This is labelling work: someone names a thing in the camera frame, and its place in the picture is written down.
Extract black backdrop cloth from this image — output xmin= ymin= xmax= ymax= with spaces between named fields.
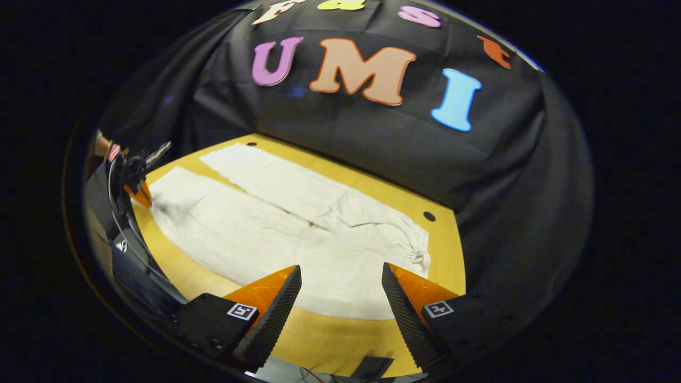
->
xmin=98 ymin=0 xmax=594 ymax=320

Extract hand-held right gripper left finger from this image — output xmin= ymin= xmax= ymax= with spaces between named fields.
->
xmin=169 ymin=264 xmax=303 ymax=374

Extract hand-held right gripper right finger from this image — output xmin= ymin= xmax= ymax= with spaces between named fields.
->
xmin=381 ymin=262 xmax=519 ymax=374

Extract white jeans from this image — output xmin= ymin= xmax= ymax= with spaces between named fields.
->
xmin=149 ymin=143 xmax=430 ymax=321

